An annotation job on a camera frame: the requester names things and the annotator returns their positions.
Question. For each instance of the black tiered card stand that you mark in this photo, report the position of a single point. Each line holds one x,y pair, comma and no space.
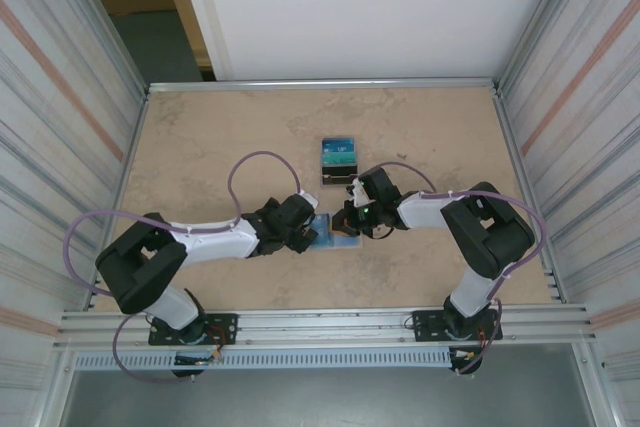
340,174

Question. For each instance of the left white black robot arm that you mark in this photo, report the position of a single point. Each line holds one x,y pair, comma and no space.
125,277

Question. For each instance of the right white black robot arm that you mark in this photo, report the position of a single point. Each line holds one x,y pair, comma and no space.
500,242

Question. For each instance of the blue plastic card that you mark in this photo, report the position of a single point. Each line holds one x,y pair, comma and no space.
340,149

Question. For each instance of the small green circuit board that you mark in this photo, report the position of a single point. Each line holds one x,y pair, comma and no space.
197,360

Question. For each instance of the tan wooden door edge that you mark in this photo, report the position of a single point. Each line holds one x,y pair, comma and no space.
191,22

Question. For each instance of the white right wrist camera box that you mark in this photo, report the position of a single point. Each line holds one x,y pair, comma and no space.
357,197

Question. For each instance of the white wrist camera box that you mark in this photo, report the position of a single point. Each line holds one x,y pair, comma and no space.
357,197
310,198

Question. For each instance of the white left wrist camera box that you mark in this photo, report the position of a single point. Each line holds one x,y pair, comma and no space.
310,198

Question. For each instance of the wide aluminium mounting rail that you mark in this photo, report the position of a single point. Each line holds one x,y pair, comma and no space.
320,329

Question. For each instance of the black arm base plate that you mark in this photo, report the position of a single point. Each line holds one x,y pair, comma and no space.
425,327
225,329

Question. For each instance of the aluminium table edge rail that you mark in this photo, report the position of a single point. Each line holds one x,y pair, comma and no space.
320,84
504,117
131,147

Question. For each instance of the translucent corrugated enclosure panel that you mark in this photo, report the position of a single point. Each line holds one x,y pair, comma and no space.
590,97
50,97

